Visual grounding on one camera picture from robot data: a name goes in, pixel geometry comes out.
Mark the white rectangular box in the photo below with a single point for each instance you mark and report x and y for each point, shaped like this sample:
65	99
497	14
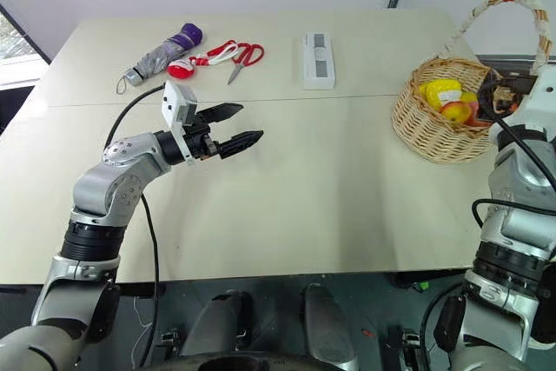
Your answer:
320	73

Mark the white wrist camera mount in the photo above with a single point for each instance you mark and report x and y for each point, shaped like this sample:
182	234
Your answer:
174	101
540	93

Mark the dark furniture top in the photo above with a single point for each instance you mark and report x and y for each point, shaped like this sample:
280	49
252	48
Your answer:
512	62

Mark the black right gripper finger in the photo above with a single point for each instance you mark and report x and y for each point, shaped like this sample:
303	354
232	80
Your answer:
484	99

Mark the small yellow lemon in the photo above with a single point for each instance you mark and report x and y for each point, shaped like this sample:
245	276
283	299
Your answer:
468	98

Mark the red and yellow apple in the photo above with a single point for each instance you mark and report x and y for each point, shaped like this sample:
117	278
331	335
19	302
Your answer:
456	112

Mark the yellow fruit with white label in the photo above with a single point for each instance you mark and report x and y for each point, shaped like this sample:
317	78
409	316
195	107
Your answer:
438	88

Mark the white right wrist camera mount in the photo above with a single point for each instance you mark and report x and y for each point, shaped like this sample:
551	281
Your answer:
540	93

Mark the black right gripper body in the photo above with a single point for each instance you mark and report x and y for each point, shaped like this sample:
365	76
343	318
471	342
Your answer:
514	86

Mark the black window frame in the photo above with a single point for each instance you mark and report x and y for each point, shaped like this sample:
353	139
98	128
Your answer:
26	34

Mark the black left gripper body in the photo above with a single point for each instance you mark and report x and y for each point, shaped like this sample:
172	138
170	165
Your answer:
199	138

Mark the red fruit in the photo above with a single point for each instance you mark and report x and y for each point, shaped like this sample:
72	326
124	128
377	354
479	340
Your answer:
478	121

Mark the grey and purple folded umbrella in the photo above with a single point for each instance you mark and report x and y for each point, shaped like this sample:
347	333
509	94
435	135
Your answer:
165	54

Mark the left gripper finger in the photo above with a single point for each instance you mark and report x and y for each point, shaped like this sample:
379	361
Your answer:
241	141
223	111

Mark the small green object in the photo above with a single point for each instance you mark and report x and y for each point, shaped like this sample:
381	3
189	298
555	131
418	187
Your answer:
421	286

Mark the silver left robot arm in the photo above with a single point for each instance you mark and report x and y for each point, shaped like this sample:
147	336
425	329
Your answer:
95	184

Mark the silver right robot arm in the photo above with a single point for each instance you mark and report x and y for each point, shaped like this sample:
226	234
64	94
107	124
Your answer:
512	223

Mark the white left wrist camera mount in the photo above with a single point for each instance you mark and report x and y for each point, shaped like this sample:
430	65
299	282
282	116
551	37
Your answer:
174	101

